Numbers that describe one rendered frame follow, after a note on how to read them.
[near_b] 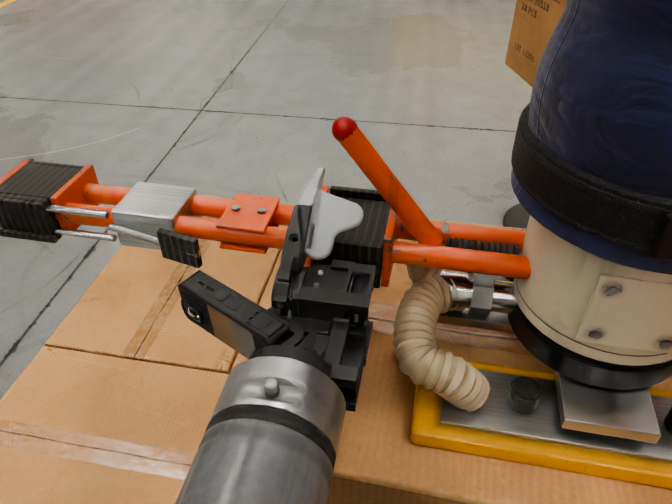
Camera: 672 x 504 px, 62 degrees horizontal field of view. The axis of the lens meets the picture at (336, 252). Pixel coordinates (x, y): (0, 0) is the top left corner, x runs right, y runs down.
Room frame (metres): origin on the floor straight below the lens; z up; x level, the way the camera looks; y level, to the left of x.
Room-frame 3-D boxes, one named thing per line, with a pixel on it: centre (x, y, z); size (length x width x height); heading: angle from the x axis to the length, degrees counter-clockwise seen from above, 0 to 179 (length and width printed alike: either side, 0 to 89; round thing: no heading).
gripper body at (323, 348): (0.32, 0.02, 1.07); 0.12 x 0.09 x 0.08; 170
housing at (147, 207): (0.50, 0.19, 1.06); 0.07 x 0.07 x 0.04; 78
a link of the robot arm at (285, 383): (0.24, 0.04, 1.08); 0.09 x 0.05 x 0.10; 80
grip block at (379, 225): (0.46, -0.02, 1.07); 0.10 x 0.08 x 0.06; 168
